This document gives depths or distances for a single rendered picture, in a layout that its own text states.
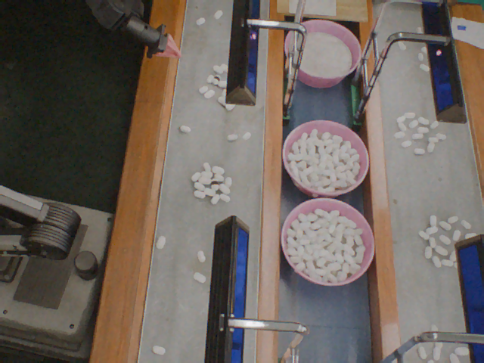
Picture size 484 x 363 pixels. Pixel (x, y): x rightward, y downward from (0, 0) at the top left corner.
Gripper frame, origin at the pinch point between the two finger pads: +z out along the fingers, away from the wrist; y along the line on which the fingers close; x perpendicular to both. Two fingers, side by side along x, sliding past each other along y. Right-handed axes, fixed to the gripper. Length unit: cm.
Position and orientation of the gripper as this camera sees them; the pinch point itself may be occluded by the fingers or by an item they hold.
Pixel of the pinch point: (178, 55)
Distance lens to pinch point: 183.8
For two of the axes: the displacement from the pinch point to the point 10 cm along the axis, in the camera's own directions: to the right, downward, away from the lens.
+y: 0.7, -8.6, 5.0
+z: 7.4, 3.9, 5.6
